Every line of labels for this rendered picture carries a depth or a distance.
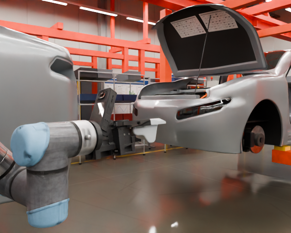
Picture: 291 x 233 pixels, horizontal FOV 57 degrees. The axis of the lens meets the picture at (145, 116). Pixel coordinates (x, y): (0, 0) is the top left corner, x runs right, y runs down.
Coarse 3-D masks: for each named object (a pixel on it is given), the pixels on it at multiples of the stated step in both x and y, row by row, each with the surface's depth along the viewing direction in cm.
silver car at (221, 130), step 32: (288, 64) 343; (160, 96) 337; (192, 96) 294; (224, 96) 276; (256, 96) 286; (288, 96) 658; (160, 128) 311; (192, 128) 282; (224, 128) 274; (256, 128) 307; (288, 128) 336
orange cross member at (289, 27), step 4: (288, 24) 507; (268, 28) 538; (272, 28) 532; (276, 28) 525; (280, 28) 519; (284, 28) 513; (288, 28) 507; (260, 32) 552; (264, 32) 545; (268, 32) 538; (272, 32) 532; (276, 32) 526; (280, 32) 519; (284, 32) 518; (288, 32) 518; (260, 36) 552; (264, 36) 548; (268, 36) 548
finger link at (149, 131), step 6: (156, 120) 67; (162, 120) 69; (144, 126) 67; (150, 126) 67; (156, 126) 67; (138, 132) 66; (144, 132) 66; (150, 132) 67; (156, 132) 67; (150, 138) 67
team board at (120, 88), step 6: (102, 84) 663; (108, 84) 671; (120, 84) 692; (126, 84) 703; (132, 84) 715; (138, 84) 727; (120, 90) 693; (126, 90) 704; (132, 90) 716; (138, 90) 728; (132, 102) 717; (120, 108) 696; (126, 108) 707; (132, 108) 718
